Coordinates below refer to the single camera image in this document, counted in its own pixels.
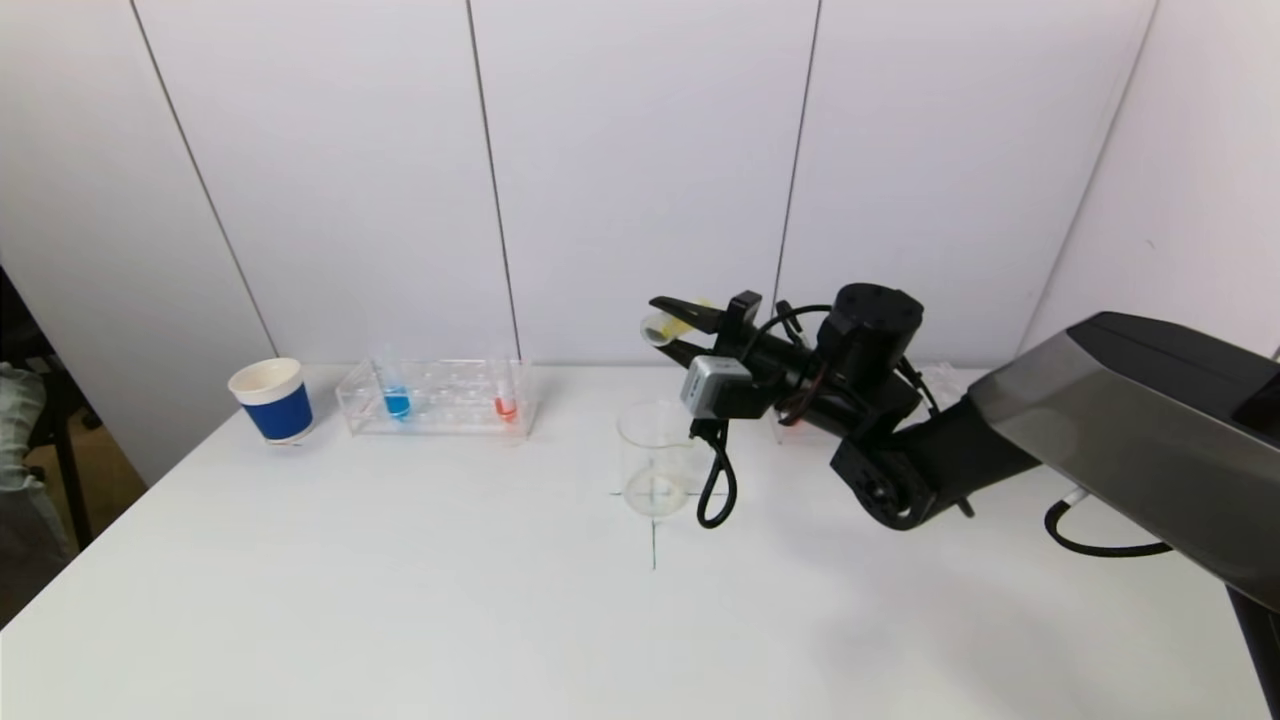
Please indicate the blue white paper cup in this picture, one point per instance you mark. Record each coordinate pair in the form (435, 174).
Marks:
(280, 412)

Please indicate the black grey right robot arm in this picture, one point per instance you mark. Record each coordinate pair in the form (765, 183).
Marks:
(1120, 420)

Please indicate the yellow pigment test tube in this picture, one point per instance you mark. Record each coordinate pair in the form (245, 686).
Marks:
(658, 328)

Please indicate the red pigment test tube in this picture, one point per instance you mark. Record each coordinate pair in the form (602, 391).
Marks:
(506, 407)

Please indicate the person in grey clothing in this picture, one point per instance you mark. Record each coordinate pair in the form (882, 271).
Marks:
(20, 470)

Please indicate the blue pigment test tube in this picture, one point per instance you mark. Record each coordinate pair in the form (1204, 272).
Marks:
(397, 403)

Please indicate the clear glass beaker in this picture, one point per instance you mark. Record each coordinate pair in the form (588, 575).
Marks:
(655, 490)

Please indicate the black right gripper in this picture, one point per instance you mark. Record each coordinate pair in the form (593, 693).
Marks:
(741, 322)

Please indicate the clear acrylic test tube rack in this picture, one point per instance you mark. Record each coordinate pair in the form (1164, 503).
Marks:
(948, 380)
(450, 402)

